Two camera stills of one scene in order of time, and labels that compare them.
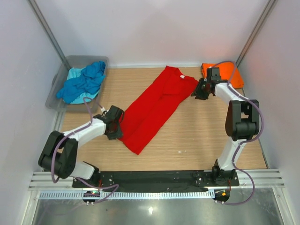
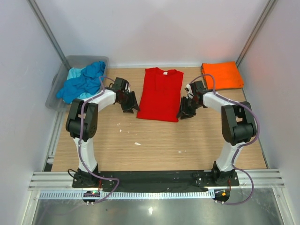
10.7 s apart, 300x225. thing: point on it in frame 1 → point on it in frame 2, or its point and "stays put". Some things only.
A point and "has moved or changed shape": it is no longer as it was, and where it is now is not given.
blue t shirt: (88, 81) stays put
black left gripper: (118, 134) → (132, 103)
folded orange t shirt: (228, 71) stays put
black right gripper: (197, 92) → (183, 111)
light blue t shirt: (83, 97) stays put
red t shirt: (148, 114) has moved or changed shape
